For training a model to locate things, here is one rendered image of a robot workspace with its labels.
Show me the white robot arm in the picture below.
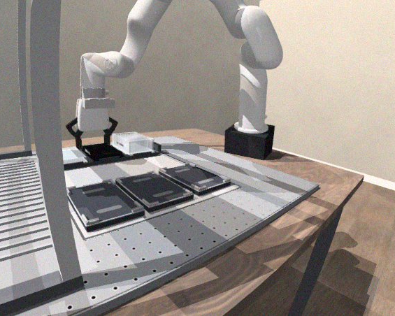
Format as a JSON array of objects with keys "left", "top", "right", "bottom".
[{"left": 80, "top": 0, "right": 283, "bottom": 134}]

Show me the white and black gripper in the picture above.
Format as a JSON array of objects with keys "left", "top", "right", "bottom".
[{"left": 66, "top": 97, "right": 118, "bottom": 150}]

